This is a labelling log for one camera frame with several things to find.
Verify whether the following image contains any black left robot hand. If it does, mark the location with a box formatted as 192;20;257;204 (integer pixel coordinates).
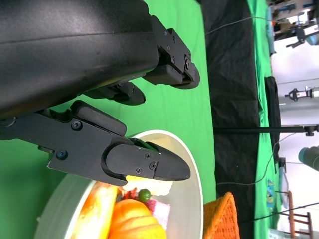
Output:
0;0;201;187

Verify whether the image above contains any plump orange croissant bread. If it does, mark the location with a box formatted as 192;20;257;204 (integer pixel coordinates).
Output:
108;199;167;239

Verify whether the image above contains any grey round bowl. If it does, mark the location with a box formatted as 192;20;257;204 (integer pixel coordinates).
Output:
33;129;204;239

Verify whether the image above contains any orange donut bread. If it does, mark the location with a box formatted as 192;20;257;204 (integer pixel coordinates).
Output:
72;181;118;239

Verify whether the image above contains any yellow cake slice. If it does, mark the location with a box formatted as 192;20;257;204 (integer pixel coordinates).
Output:
126;138;174;201

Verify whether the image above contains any pink brown striped cake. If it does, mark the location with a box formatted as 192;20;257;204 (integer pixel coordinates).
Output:
146;199;171;231

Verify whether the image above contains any orange wicker basket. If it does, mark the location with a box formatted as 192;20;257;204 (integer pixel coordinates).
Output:
203;191;241;239

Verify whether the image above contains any green tablecloth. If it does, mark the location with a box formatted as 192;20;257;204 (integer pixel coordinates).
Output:
0;0;217;239

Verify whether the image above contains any black backdrop cloth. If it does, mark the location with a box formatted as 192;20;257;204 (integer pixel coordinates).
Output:
199;0;262;225

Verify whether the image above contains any green cloth with print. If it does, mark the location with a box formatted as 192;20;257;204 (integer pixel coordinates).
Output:
246;0;284;239

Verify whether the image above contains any black stand pole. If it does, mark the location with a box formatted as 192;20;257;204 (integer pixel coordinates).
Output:
214;125;315;137

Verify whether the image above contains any wooden chair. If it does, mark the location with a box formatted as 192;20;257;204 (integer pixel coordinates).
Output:
286;190;315;239

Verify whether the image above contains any thin white cable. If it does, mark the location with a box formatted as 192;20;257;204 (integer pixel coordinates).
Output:
205;16;269;35
216;133;296;187

